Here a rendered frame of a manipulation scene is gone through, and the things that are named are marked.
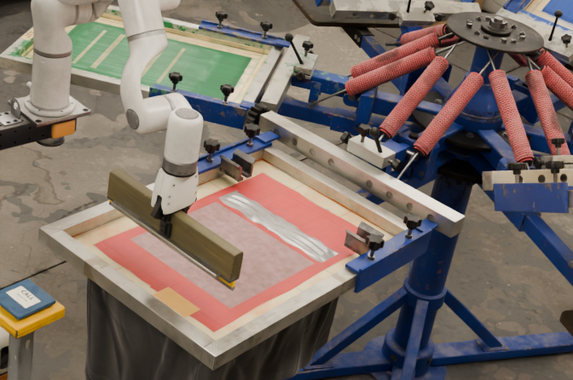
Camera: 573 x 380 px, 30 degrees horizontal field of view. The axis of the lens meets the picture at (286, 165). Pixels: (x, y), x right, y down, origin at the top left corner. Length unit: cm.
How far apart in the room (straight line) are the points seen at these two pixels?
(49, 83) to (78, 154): 217
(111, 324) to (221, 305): 35
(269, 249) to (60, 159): 229
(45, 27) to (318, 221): 85
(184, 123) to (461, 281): 241
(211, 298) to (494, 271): 231
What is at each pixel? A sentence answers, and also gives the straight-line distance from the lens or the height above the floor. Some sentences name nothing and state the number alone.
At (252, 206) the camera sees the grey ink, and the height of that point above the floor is 96.
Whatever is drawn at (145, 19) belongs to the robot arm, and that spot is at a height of 154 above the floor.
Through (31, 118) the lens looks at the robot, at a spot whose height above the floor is 114.
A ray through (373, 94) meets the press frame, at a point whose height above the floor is 105.
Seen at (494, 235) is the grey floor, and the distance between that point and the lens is 484.
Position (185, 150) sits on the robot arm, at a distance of 227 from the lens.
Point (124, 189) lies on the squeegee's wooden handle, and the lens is 248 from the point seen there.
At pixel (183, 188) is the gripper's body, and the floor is 121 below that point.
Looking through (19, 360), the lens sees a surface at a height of 81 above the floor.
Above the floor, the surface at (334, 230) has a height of 95.
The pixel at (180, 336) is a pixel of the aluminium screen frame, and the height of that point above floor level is 98.
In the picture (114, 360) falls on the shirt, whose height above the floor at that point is 66.
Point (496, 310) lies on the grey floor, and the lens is 436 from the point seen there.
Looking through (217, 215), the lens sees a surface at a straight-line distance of 275.
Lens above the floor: 242
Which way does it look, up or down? 29 degrees down
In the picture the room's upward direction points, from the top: 10 degrees clockwise
